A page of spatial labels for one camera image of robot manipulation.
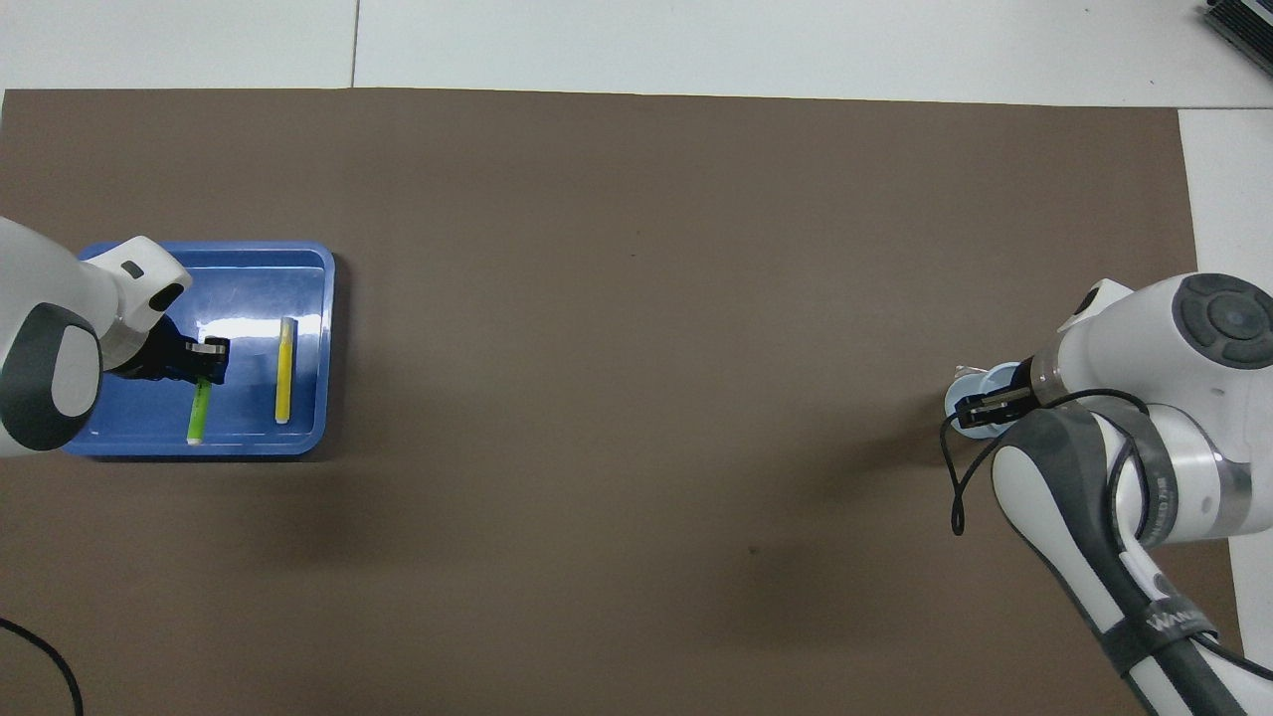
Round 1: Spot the grey ribbed device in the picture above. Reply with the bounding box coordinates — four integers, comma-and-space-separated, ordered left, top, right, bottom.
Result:
1201, 0, 1273, 51

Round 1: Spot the brown table mat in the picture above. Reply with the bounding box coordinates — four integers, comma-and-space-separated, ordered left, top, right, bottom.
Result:
0, 88, 1252, 716

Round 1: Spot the translucent plastic pen cup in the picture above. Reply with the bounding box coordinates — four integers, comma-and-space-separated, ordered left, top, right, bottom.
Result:
943, 360, 1020, 441

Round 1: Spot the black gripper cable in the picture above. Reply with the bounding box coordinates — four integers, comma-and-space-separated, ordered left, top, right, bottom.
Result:
940, 386, 1153, 538
0, 617, 84, 716

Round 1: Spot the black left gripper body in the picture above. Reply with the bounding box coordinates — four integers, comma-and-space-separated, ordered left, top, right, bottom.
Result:
109, 316, 200, 385

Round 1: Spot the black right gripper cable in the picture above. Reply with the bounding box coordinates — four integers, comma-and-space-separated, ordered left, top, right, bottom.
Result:
940, 386, 1153, 538

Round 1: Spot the green highlighter pen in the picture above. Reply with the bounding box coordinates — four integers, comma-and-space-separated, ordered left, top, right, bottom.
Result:
186, 378, 213, 447

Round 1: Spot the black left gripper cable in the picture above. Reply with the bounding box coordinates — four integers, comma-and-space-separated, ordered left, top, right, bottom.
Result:
0, 617, 84, 716

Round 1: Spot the blue plastic tray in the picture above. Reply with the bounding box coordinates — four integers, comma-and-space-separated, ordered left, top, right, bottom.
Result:
62, 241, 337, 457

